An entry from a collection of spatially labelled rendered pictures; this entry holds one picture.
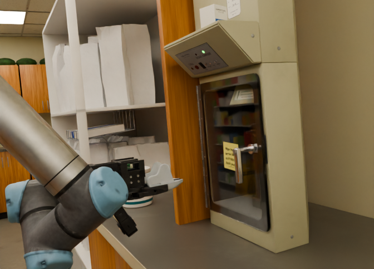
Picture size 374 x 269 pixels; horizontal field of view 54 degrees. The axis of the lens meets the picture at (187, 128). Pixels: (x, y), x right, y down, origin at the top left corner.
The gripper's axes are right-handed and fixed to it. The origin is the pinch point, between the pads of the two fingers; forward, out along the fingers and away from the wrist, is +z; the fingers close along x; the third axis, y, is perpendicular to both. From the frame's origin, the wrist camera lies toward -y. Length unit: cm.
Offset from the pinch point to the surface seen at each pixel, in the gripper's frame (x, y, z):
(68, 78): 139, 39, 2
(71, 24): 111, 63, 1
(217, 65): 7.9, 28.0, 18.7
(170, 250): 13.4, -20.5, 2.5
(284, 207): -5.8, -9.5, 26.5
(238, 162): -1.2, 2.8, 16.8
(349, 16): 4, 41, 66
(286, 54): -5.7, 28.6, 30.6
